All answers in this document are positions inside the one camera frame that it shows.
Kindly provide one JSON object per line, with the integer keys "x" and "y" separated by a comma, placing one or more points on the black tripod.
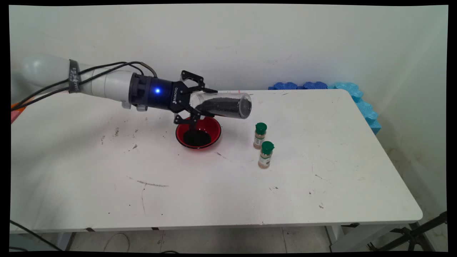
{"x": 410, "y": 235}

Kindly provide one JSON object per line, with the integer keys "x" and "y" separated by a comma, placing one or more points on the clear jar of black seeds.
{"x": 225, "y": 107}

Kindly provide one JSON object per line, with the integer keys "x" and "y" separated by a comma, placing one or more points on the orange block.
{"x": 18, "y": 107}

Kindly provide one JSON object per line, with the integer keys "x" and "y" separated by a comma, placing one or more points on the dark blue foam piece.
{"x": 285, "y": 86}
{"x": 315, "y": 85}

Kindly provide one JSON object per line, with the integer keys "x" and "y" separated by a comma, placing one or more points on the grey table leg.
{"x": 70, "y": 241}

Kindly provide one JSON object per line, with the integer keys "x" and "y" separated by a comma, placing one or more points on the light blue foam mat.
{"x": 364, "y": 107}

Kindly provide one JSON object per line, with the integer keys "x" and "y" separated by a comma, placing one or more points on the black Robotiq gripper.
{"x": 160, "y": 93}

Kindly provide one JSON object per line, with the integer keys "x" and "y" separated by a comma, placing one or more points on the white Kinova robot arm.
{"x": 107, "y": 84}

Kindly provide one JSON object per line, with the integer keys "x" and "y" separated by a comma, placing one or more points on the pink block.
{"x": 15, "y": 116}

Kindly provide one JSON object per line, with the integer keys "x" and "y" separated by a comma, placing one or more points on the red bowl with black rim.
{"x": 214, "y": 130}

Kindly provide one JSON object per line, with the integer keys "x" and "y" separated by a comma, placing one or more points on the white table leg frame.
{"x": 335, "y": 237}

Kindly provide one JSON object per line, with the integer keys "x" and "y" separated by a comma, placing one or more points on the green-capped spice bottle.
{"x": 266, "y": 157}
{"x": 260, "y": 137}

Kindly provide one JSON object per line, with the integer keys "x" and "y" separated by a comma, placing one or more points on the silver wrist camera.
{"x": 141, "y": 107}

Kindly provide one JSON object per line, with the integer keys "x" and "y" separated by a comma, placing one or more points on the black seed pile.
{"x": 197, "y": 138}

